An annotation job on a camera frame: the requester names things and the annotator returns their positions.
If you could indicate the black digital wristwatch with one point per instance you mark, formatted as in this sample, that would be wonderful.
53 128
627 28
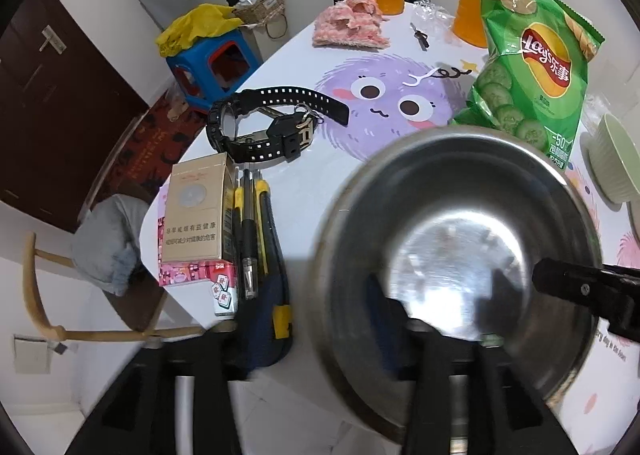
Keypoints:
285 96

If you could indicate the pink printed small box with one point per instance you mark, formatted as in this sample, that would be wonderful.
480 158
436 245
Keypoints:
190 272

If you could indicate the grey cloth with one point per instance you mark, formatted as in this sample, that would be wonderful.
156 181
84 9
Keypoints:
105 240

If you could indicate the black gel pen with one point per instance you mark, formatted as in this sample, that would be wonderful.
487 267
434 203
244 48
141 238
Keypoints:
248 245

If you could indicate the green potato chips bag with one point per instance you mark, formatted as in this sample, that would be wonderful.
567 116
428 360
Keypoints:
530 100

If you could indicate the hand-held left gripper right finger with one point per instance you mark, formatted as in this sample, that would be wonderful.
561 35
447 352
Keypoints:
385 320

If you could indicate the yellow cloth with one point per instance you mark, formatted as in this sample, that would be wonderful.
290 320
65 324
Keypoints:
195 27

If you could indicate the beige cigarette box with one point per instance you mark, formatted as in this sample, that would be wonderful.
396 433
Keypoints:
192 215

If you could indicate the dark brown door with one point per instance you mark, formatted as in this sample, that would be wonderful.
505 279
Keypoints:
60 110

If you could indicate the small black tool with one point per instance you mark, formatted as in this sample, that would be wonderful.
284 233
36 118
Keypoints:
421 37

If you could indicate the yellow black pen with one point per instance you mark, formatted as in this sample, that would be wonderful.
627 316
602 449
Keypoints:
238 205

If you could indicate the pink fluffy cloth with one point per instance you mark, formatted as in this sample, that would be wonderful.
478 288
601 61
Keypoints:
350 22

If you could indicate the white floss pick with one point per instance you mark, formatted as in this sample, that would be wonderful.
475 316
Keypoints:
425 75

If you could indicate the white wall outlet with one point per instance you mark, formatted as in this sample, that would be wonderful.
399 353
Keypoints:
31 354

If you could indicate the wooden chair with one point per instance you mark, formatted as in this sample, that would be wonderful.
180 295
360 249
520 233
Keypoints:
32 285

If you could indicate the printed white tablecloth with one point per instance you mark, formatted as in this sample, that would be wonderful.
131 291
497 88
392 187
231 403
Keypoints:
400 55

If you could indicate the blue plastic stool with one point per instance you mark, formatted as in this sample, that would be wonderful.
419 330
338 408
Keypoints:
200 60

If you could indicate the stainless steel bowl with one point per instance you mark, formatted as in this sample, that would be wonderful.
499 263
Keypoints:
450 185

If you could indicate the light green ribbed bowl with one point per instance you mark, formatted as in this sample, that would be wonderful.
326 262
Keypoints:
612 160

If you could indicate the wicker basket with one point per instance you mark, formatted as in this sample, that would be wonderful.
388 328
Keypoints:
262 5

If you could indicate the red patterned doormat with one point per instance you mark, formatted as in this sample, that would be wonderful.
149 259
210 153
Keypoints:
145 150

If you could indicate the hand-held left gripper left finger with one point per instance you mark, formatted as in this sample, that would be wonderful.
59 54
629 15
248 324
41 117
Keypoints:
212 385

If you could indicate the crumpled clear plastic wrap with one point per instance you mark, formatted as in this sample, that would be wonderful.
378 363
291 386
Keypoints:
432 14

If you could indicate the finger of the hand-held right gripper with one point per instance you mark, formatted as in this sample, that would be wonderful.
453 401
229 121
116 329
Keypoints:
585 285

